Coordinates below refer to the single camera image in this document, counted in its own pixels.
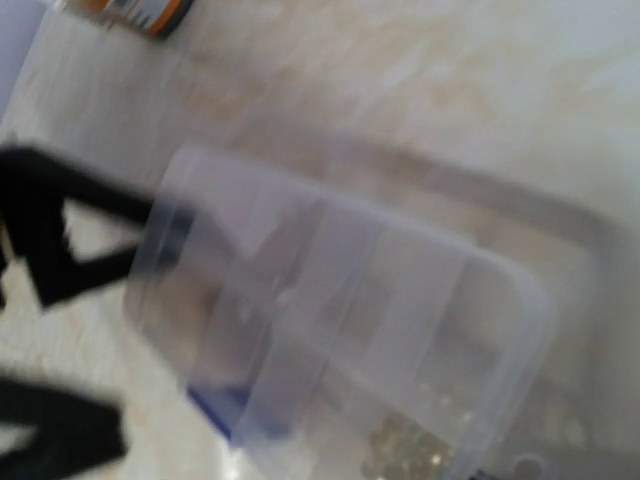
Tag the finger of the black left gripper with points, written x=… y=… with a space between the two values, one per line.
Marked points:
x=35 y=185
x=73 y=430

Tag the clear plastic pill organizer box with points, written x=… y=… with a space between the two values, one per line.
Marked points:
x=335 y=314

